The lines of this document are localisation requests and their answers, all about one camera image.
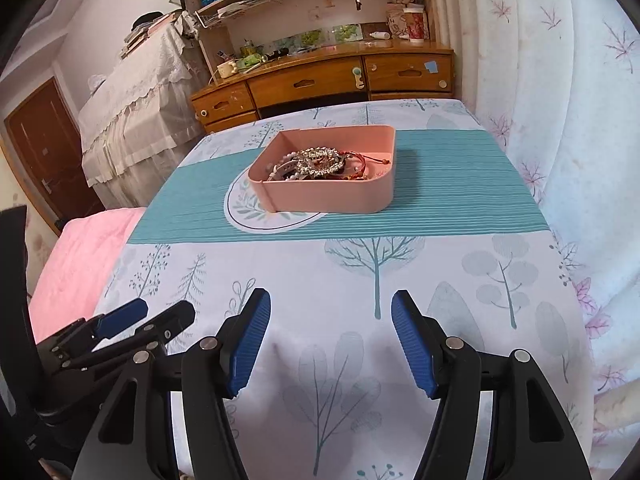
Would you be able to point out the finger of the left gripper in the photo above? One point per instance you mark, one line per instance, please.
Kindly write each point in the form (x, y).
(145, 334)
(120, 319)

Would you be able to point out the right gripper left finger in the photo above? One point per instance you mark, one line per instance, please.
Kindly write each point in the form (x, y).
(132, 437)

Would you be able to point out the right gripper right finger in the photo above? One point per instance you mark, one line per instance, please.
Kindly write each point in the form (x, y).
(530, 434)

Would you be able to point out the pink quilt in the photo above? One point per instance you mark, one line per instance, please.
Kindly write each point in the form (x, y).
(86, 261)

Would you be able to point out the tree print tablecloth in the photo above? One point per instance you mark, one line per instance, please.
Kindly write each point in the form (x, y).
(331, 395)

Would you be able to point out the white lace cover furniture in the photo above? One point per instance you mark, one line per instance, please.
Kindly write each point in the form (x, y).
(140, 124)

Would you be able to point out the brown wooden door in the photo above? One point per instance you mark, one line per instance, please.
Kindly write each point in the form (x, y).
(47, 143)

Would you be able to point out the gold rhinestone hair comb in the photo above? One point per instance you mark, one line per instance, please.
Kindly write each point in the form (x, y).
(318, 162)

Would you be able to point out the pink plastic tray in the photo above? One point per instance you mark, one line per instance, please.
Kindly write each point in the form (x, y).
(365, 185)

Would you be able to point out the white mug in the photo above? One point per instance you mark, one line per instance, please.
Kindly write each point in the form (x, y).
(227, 69)

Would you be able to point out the wooden desk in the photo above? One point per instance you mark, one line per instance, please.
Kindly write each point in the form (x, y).
(294, 54)

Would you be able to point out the red paper cup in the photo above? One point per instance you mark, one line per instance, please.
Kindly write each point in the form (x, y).
(414, 16)

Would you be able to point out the white floral curtain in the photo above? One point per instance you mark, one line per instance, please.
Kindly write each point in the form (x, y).
(556, 82)

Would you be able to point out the white wire shelf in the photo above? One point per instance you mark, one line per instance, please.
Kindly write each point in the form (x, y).
(220, 10)

